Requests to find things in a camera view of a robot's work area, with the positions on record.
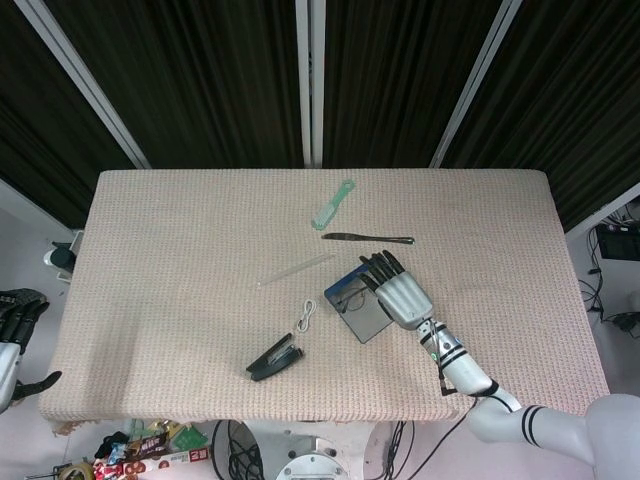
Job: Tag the clear plastic tube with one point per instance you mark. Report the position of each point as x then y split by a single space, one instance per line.
295 270

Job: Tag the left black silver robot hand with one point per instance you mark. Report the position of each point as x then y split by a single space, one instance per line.
10 370

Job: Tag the blue grey box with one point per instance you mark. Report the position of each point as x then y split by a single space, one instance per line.
367 325

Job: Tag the silver round robot flange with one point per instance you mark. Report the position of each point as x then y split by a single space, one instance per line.
312 465

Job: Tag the green plastic brush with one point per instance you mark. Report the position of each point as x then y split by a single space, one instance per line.
327 210

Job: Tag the black crumpled item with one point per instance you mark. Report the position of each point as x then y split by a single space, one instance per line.
111 442

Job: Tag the green snack packet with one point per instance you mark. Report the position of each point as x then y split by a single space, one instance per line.
190 436

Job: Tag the brown chocolate bar wrapper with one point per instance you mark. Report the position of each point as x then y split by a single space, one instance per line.
147 444

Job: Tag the red white snack box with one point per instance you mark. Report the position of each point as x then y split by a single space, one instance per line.
132 469

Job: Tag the white device dark round cap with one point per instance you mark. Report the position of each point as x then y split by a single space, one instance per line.
62 257

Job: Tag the white robot base chassis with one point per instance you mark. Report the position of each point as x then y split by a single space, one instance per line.
370 445

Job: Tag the dark sneaker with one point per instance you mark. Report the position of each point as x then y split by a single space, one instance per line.
15 295

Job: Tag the dark metal table knife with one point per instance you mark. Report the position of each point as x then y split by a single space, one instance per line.
365 238

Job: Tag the dark pleated curtain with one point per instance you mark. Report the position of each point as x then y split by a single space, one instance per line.
200 75
575 100
400 75
30 125

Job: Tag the brown tape roll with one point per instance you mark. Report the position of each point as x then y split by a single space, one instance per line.
75 471

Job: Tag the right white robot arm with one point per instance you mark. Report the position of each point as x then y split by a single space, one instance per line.
465 372

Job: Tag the white metal frame post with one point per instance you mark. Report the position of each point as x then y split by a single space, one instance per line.
310 75
475 80
80 80

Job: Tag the white metal frame bar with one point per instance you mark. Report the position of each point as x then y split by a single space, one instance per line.
605 210

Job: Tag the beige woven tablecloth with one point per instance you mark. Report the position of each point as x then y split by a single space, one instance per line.
175 275

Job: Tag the black stapler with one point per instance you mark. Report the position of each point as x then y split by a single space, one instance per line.
272 362

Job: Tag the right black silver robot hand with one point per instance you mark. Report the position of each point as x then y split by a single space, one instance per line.
402 297

